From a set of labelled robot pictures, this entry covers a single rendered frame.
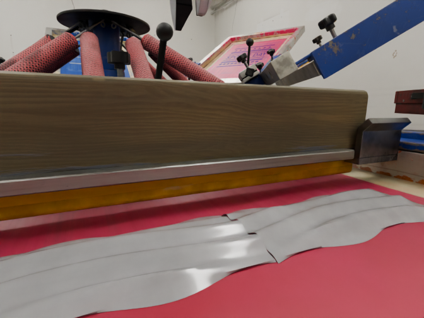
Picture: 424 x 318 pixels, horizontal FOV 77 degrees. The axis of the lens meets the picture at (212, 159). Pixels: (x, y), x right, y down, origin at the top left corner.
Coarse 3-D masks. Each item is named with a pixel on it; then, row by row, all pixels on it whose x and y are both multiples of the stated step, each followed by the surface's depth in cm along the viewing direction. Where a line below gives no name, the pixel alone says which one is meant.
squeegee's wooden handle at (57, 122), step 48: (0, 96) 16; (48, 96) 17; (96, 96) 18; (144, 96) 20; (192, 96) 21; (240, 96) 23; (288, 96) 25; (336, 96) 28; (0, 144) 16; (48, 144) 18; (96, 144) 19; (144, 144) 20; (192, 144) 22; (240, 144) 24; (288, 144) 26; (336, 144) 29
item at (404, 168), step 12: (408, 156) 32; (420, 156) 31; (360, 168) 37; (372, 168) 36; (384, 168) 34; (396, 168) 33; (408, 168) 32; (420, 168) 31; (408, 180) 32; (420, 180) 31
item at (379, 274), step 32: (224, 192) 27; (256, 192) 27; (288, 192) 27; (320, 192) 27; (384, 192) 27; (416, 224) 20; (320, 256) 16; (352, 256) 16; (384, 256) 16; (416, 256) 16; (320, 288) 13; (352, 288) 13; (384, 288) 13; (416, 288) 13
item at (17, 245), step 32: (0, 224) 19; (32, 224) 19; (64, 224) 19; (96, 224) 19; (128, 224) 19; (160, 224) 19; (0, 256) 15; (224, 288) 13; (256, 288) 13; (288, 288) 13
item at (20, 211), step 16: (272, 176) 28; (288, 176) 29; (304, 176) 30; (320, 176) 31; (128, 192) 22; (144, 192) 22; (160, 192) 23; (176, 192) 23; (192, 192) 24; (0, 208) 18; (16, 208) 18; (32, 208) 19; (48, 208) 19; (64, 208) 20; (80, 208) 20
